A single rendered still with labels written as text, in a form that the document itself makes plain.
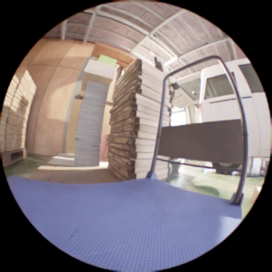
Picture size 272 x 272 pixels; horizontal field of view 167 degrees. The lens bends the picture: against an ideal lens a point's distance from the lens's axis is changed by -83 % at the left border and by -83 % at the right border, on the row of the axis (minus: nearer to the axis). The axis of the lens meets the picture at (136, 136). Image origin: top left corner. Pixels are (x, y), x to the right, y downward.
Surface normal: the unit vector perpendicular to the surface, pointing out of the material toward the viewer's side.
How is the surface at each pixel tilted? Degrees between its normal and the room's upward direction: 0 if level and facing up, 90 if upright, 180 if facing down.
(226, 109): 90
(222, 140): 82
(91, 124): 90
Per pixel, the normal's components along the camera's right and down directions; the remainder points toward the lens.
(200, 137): -0.80, -0.26
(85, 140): 0.56, -0.03
